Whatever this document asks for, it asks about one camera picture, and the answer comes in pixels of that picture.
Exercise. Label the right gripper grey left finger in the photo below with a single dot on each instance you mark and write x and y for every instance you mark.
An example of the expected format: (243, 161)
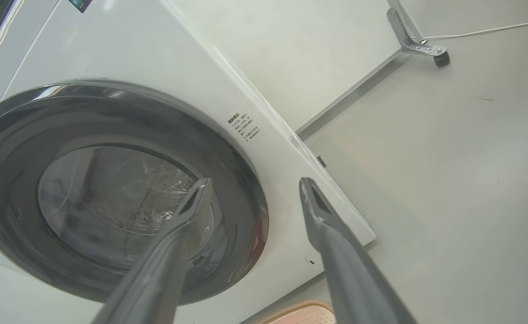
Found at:
(164, 270)

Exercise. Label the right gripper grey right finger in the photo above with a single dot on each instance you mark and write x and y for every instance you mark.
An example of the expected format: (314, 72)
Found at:
(349, 279)

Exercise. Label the cream perforated laundry basket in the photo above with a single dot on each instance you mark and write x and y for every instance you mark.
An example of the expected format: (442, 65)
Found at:
(304, 315)

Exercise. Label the round white filter cover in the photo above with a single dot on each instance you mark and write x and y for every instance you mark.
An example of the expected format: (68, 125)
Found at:
(313, 260)

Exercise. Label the round dark washing machine door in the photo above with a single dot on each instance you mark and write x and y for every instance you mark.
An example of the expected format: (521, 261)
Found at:
(16, 148)

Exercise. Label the white front-load washing machine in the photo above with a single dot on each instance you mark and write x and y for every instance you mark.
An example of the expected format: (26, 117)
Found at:
(146, 49)

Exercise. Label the black caster wheel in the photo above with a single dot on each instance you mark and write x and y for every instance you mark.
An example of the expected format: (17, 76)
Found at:
(442, 59)

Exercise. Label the small teal sticker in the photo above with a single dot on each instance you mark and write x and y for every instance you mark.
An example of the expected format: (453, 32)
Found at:
(80, 4)

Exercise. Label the silver metal caster bracket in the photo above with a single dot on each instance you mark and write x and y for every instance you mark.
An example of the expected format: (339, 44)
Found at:
(410, 41)

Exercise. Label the white partition frame post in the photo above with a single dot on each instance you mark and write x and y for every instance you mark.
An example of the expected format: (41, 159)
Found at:
(408, 18)

